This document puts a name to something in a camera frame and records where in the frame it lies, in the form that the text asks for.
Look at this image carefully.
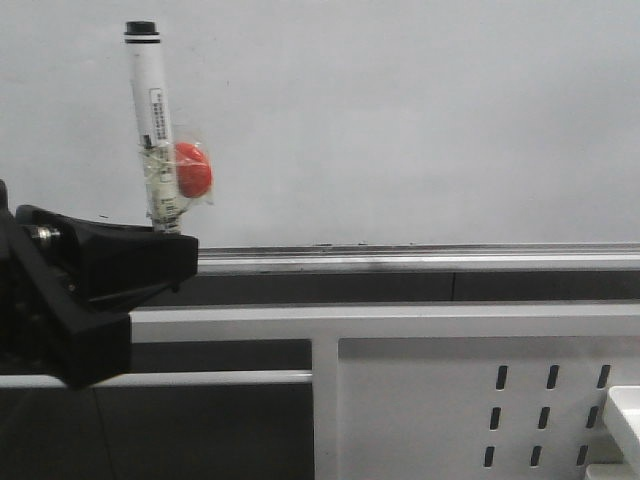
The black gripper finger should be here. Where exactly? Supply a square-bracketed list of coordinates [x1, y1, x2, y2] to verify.
[16, 205, 199, 308]
[18, 248, 131, 389]

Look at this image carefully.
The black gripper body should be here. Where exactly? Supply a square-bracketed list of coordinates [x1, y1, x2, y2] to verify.
[1, 184, 62, 376]

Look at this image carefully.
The white whiteboard marker pen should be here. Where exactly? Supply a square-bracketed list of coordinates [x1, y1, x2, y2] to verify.
[124, 21, 181, 233]

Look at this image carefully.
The red round magnet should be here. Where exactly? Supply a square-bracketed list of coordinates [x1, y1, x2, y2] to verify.
[173, 124, 215, 208]

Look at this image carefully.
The large white whiteboard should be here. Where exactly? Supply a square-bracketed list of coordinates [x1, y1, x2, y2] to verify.
[1, 1, 639, 269]

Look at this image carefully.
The white plastic tray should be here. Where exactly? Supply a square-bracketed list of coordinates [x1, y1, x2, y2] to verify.
[584, 386, 639, 479]

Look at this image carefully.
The white metal stand frame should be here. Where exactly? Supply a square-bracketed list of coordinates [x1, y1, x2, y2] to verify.
[1, 302, 639, 479]

